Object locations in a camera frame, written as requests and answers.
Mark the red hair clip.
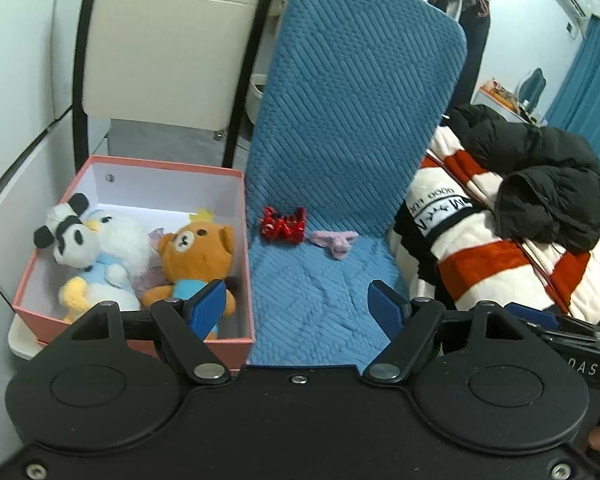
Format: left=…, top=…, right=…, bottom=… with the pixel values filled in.
left=258, top=204, right=309, bottom=247

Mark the black puffer jacket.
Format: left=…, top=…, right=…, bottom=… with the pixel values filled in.
left=452, top=103, right=600, bottom=254

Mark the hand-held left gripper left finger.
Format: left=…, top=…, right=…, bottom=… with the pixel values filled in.
left=67, top=280, right=232, bottom=387

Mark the panda plush toy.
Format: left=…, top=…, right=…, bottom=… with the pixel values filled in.
left=33, top=192, right=102, bottom=269

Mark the white waste bin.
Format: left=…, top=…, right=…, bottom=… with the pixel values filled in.
left=247, top=73, right=269, bottom=127

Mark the blue quilted chair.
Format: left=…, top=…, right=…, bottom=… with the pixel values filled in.
left=244, top=0, right=469, bottom=377

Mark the cream folding chair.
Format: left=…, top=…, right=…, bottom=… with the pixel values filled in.
left=72, top=0, right=277, bottom=172

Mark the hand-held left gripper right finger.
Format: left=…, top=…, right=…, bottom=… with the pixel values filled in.
left=361, top=280, right=533, bottom=387

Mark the white side table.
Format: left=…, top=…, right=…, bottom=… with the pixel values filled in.
left=7, top=313, right=43, bottom=362

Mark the blue curtain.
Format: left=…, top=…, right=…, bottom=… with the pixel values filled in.
left=545, top=15, right=600, bottom=137

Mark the cluttered white desk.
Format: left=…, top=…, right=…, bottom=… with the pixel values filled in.
left=477, top=77, right=547, bottom=127

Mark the blue desk chair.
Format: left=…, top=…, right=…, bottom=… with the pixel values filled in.
left=517, top=67, right=549, bottom=112

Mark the purple gauze flower ribbon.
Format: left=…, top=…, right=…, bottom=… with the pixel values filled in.
left=132, top=227, right=175, bottom=302

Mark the pink cardboard box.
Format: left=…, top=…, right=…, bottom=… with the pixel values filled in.
left=12, top=155, right=257, bottom=362

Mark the white duck plush toy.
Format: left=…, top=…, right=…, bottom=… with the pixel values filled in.
left=57, top=209, right=154, bottom=324

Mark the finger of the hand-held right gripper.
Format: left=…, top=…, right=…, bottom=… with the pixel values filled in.
left=504, top=302, right=600, bottom=347

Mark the brown bear plush toy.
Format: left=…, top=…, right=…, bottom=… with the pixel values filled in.
left=142, top=209, right=239, bottom=342

